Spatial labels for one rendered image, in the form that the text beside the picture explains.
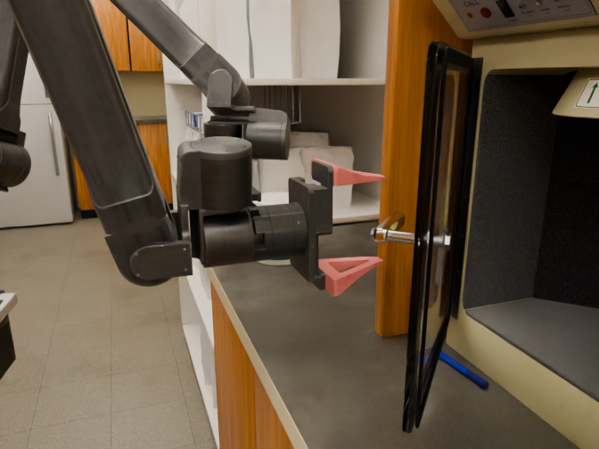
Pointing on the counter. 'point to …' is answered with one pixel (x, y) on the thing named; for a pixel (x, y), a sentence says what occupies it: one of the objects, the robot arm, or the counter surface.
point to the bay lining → (533, 198)
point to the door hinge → (466, 183)
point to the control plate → (567, 10)
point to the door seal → (434, 222)
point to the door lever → (389, 231)
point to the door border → (428, 220)
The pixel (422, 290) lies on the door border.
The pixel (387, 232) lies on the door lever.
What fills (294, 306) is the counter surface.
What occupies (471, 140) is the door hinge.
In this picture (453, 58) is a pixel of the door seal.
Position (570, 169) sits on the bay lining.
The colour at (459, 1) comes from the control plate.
